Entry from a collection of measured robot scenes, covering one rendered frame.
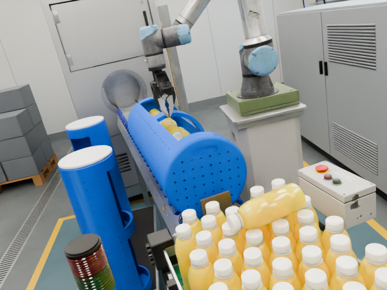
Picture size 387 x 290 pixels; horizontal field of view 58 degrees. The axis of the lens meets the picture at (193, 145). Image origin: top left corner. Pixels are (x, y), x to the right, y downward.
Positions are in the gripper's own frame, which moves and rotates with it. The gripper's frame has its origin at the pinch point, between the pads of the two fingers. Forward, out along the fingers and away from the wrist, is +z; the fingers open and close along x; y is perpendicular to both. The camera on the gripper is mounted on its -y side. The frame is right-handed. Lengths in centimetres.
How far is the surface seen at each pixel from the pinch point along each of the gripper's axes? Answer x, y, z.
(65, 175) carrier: 51, 32, 24
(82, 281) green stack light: 38, -84, 3
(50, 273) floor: 95, 111, 123
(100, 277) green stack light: 35, -84, 3
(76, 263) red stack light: 37, -84, -1
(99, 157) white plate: 32.6, 31.7, 19.6
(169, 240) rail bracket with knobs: 18, -51, 23
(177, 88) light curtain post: -31, 103, 9
